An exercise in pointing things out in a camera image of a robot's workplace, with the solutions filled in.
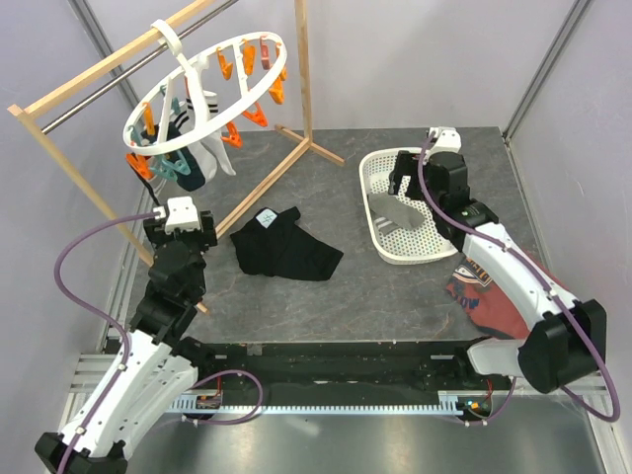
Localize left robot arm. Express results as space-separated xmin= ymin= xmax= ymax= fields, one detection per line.
xmin=35 ymin=197 xmax=217 ymax=473

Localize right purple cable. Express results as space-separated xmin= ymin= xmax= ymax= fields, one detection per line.
xmin=417 ymin=132 xmax=622 ymax=424

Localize white round clip hanger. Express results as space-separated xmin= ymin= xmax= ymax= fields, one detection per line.
xmin=122 ymin=38 xmax=286 ymax=181

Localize red printed t-shirt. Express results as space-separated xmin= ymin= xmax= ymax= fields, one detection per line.
xmin=443 ymin=249 xmax=577 ymax=341

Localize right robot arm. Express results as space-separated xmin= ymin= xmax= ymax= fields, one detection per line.
xmin=389 ymin=150 xmax=606 ymax=394

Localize metal rack rod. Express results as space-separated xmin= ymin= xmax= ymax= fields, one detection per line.
xmin=39 ymin=19 xmax=189 ymax=134

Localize dark navy sock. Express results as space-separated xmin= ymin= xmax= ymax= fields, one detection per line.
xmin=154 ymin=146 xmax=206 ymax=192

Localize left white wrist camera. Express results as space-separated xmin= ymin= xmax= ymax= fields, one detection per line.
xmin=152 ymin=196 xmax=201 ymax=234

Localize grey sock with white stripes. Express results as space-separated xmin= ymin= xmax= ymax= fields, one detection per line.
xmin=367 ymin=194 xmax=425 ymax=235

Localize white slotted cable duct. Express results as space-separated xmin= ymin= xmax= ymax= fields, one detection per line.
xmin=166 ymin=392 xmax=483 ymax=417

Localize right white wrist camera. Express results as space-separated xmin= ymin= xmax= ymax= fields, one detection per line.
xmin=428 ymin=126 xmax=461 ymax=155

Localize white perforated laundry basket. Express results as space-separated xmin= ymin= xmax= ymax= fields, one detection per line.
xmin=358 ymin=148 xmax=457 ymax=266

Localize white sock black stripes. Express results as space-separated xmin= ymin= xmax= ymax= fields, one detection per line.
xmin=186 ymin=97 xmax=236 ymax=176

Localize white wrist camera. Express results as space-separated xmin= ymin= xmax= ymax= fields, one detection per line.
xmin=428 ymin=126 xmax=461 ymax=155
xmin=152 ymin=196 xmax=201 ymax=234

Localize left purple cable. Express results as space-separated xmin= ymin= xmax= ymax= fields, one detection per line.
xmin=52 ymin=210 xmax=159 ymax=474

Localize purple cable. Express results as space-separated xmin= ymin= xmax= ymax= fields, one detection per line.
xmin=52 ymin=210 xmax=159 ymax=474
xmin=417 ymin=132 xmax=622 ymax=424

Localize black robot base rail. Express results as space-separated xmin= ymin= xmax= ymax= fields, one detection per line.
xmin=174 ymin=337 xmax=511 ymax=406

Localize black folded garment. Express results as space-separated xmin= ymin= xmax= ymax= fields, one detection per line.
xmin=230 ymin=206 xmax=344 ymax=281

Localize wooden drying rack frame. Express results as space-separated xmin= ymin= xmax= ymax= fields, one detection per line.
xmin=7 ymin=0 xmax=347 ymax=315

